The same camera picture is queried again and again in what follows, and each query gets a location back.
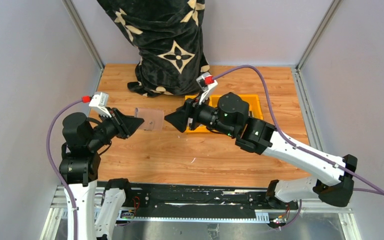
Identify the aluminium frame rail right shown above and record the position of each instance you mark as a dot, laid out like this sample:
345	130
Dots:
311	125

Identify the black patterned blanket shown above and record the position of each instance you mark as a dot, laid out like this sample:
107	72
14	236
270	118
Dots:
168	35

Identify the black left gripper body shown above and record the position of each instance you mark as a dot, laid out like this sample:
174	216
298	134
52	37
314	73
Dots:
112	126

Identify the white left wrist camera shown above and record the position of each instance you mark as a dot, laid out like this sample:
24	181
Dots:
98	103

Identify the yellow bin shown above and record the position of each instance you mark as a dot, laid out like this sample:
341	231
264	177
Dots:
201	129
253	100

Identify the yellow bin left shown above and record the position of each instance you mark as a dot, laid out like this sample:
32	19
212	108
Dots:
201	129

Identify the aluminium frame rail left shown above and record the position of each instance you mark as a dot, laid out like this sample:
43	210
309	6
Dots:
76	18

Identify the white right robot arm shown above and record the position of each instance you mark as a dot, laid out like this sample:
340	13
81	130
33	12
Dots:
330	177

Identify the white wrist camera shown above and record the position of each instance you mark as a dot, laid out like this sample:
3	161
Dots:
207	84
98	103

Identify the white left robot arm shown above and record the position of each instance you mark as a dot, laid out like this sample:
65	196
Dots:
79	170

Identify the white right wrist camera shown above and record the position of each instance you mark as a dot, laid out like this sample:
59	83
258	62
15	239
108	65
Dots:
207	84

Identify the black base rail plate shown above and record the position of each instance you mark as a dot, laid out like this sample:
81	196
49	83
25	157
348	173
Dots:
148	201

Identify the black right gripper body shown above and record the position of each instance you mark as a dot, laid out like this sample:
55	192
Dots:
202	114

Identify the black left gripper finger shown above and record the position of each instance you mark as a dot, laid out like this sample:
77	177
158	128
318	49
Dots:
120	116
129	125

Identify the yellow bin right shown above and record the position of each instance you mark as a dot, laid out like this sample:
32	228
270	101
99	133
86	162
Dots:
253	100

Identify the aluminium frame rail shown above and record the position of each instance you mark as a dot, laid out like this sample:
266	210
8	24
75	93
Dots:
76	18
311	125

